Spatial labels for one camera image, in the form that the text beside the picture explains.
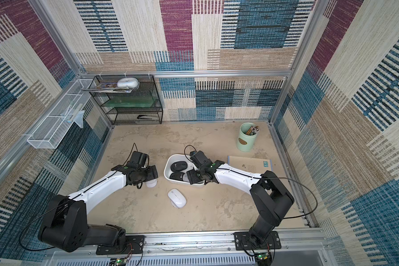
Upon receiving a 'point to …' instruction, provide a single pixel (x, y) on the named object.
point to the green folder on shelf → (131, 101)
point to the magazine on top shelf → (109, 87)
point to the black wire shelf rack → (118, 116)
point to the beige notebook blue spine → (252, 165)
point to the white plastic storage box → (172, 158)
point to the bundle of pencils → (252, 130)
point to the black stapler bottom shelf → (146, 117)
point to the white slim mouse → (177, 198)
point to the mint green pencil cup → (247, 137)
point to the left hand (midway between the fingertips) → (151, 174)
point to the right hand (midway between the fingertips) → (193, 173)
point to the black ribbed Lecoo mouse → (177, 175)
